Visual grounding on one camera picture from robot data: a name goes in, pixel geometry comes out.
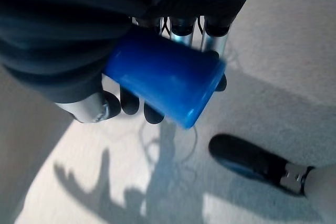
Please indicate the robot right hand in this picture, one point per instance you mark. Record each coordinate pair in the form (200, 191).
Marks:
(60, 37)

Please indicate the blue plastic cup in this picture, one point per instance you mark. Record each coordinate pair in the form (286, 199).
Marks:
(168, 79)

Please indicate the robot dark foot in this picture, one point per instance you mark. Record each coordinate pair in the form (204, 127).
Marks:
(244, 155)

